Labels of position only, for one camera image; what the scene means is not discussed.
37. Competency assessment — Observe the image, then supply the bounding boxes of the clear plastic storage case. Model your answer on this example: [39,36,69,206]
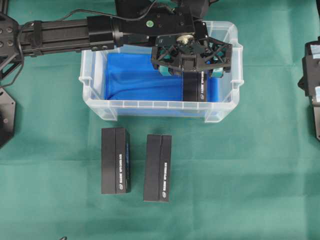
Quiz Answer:
[79,21,244,123]

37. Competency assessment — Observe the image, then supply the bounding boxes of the black frame top right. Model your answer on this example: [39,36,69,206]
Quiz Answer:
[315,0,320,17]

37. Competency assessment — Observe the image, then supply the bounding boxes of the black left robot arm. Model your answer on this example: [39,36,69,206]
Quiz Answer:
[0,0,233,80]

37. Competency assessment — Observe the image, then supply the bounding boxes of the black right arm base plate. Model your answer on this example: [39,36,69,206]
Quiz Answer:
[312,104,320,141]

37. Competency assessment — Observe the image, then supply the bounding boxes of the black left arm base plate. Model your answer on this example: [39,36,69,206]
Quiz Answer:
[0,88,16,148]

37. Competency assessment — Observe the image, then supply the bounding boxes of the teal black left gripper finger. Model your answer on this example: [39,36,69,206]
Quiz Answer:
[158,65,175,76]
[211,67,224,78]

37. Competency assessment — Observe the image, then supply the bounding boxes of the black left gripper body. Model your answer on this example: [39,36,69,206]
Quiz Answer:
[151,34,233,74]

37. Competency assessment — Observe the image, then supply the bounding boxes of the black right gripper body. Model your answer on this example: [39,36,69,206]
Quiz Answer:
[297,37,320,103]

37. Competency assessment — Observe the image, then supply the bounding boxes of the green table cloth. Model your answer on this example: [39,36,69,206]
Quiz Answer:
[0,0,320,240]

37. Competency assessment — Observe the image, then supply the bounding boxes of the black RealSense box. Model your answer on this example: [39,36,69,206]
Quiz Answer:
[101,127,131,195]
[143,134,172,203]
[182,71,208,103]

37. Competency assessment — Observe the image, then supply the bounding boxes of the blue cloth liner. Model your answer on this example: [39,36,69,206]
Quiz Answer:
[104,51,226,102]

